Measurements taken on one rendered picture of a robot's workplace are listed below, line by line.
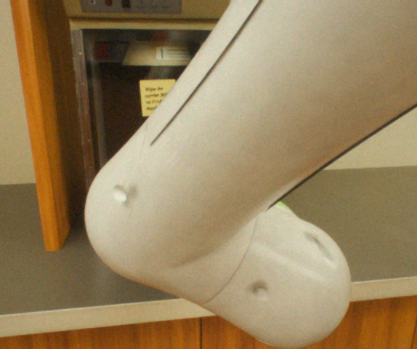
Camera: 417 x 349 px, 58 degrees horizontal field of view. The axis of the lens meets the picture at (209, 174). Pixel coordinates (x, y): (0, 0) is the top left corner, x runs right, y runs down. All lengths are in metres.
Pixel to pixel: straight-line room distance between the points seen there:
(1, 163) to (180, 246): 1.20
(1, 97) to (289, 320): 1.20
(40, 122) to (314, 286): 0.62
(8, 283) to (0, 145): 0.68
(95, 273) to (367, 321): 0.55
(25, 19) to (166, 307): 0.56
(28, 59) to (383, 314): 0.84
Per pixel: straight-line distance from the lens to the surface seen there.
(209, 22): 0.86
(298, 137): 0.16
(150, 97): 0.84
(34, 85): 0.79
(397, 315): 0.90
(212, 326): 0.76
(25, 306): 0.72
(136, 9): 0.81
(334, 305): 0.32
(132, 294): 0.70
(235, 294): 0.28
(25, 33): 0.79
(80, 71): 0.85
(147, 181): 0.22
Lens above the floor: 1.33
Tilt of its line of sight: 17 degrees down
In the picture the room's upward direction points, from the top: straight up
